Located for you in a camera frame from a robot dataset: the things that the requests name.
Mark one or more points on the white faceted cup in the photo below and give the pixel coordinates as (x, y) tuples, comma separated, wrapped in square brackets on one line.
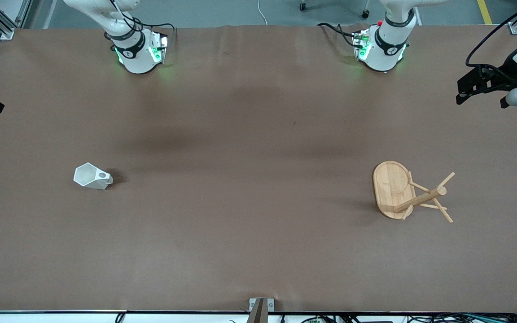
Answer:
[(89, 177)]

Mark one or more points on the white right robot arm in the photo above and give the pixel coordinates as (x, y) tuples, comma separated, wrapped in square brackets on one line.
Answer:
[(137, 60)]

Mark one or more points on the black chair caster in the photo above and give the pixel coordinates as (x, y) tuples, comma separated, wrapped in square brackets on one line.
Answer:
[(303, 6), (365, 14)]

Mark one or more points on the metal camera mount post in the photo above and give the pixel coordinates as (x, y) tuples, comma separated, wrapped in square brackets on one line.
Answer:
[(260, 314)]

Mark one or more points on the brown table cover sheet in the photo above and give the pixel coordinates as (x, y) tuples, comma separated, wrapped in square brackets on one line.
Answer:
[(258, 202)]

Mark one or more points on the aluminium frame profile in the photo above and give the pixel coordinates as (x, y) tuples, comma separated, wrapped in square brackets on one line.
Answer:
[(5, 31)]

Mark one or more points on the wooden cup rack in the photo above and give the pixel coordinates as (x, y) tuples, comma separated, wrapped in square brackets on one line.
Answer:
[(391, 188)]

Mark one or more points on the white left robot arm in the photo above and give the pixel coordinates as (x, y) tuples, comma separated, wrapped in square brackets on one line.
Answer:
[(382, 58)]

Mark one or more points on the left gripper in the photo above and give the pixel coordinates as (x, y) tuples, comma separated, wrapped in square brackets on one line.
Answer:
[(503, 77)]

